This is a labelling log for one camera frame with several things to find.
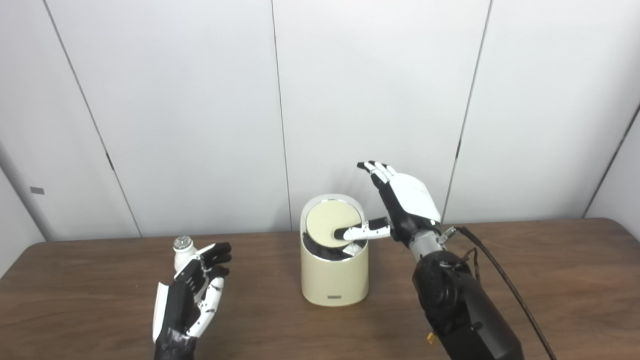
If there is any round cream bin lid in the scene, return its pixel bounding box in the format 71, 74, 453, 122
306, 200, 363, 248

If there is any small white plastic bottle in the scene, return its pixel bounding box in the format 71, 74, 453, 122
172, 236, 199, 273

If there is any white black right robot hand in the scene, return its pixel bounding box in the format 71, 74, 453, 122
333, 160, 443, 248

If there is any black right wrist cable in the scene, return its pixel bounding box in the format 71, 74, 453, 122
440, 226, 558, 360

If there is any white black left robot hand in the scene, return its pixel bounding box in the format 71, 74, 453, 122
152, 242, 233, 346

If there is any cream-colored desktop bin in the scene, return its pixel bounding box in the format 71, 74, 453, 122
300, 193, 370, 307

